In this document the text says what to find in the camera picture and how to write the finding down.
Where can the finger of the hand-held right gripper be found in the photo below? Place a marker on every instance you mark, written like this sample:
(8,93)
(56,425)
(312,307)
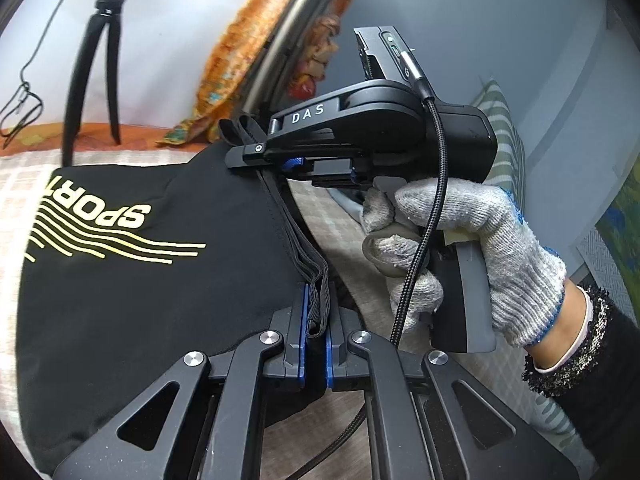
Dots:
(250,152)

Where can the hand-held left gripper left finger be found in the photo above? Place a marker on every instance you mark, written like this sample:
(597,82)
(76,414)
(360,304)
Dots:
(301,320)

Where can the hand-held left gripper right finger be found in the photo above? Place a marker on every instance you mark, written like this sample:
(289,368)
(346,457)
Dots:
(328,360)

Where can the black pants with yellow print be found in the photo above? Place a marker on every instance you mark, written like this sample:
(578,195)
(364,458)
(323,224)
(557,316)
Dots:
(150,310)

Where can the person's right forearm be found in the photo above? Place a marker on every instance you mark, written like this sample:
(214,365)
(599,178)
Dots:
(600,360)

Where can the person's right hand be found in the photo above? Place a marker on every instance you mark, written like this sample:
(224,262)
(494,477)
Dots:
(510,260)

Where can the red brown hanging ornament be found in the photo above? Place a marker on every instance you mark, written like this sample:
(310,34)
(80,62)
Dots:
(305,87)

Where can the orange patterned scarf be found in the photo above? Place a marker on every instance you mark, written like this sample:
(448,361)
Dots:
(235,50)

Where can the orange bed board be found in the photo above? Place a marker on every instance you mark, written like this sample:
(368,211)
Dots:
(140,135)

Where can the green striped white cushion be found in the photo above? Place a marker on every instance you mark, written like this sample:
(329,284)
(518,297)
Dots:
(500,105)

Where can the folded silver tripod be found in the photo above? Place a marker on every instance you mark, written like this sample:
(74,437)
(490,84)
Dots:
(295,25)

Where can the small black tripod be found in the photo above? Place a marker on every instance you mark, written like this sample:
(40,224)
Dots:
(90,85)

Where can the grey textured mat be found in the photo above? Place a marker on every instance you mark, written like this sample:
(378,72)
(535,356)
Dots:
(597,260)

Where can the green blue printed cloth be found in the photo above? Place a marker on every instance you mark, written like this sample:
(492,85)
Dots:
(622,240)

